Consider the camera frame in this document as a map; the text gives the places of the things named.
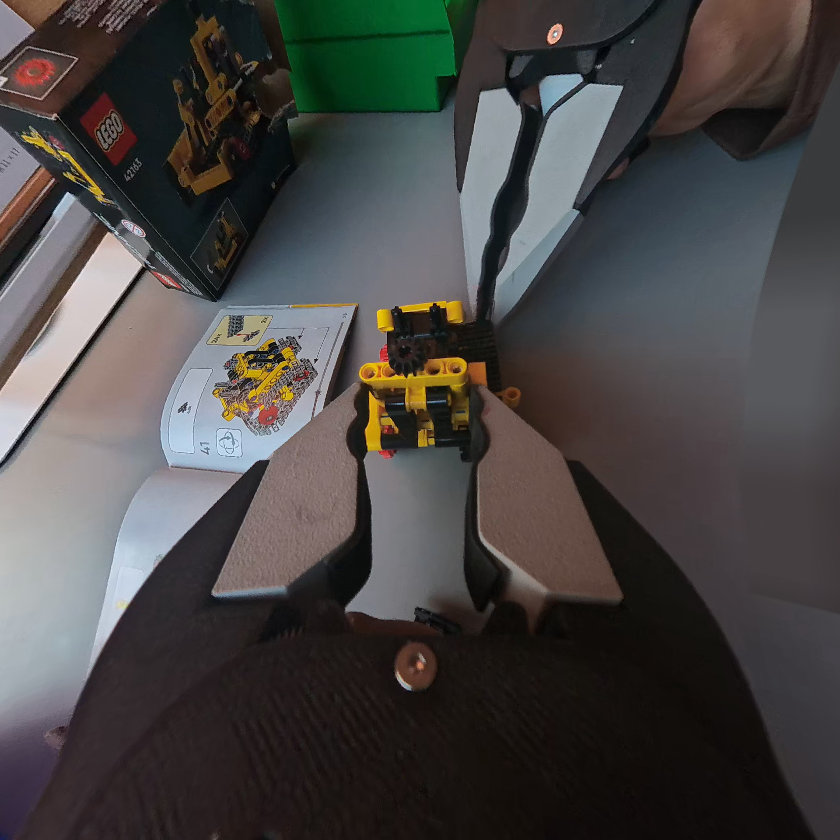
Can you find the printed instruction sheet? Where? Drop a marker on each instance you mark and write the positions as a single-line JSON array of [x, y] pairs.
[[14, 161]]

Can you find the green plastic bin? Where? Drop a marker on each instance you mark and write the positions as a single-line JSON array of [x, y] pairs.
[[367, 59]]

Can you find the small black lego piece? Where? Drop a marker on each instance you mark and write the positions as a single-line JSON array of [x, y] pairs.
[[434, 618]]

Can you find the yellow lego bulldozer model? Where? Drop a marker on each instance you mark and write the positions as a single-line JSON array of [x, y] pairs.
[[407, 413]]

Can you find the dark lego set box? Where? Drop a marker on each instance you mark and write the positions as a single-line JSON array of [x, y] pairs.
[[151, 184]]

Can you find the open lego instruction booklet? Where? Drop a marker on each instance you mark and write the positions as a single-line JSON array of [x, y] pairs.
[[197, 413]]

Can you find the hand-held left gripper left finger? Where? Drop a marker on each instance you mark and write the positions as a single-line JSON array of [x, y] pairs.
[[289, 525]]

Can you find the person's right forearm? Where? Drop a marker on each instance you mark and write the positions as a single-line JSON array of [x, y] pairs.
[[781, 134]]

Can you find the person's right hand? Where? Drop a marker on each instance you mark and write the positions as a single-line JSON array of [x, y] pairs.
[[728, 65]]

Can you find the black lego track strip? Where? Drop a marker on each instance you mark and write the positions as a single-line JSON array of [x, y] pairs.
[[479, 348]]

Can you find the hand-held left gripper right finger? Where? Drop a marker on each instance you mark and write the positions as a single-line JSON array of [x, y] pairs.
[[538, 518]]

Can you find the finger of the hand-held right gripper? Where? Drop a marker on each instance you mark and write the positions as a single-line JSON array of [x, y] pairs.
[[564, 164], [482, 157]]

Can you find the white stand base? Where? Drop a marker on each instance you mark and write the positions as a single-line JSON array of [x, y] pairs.
[[59, 328]]

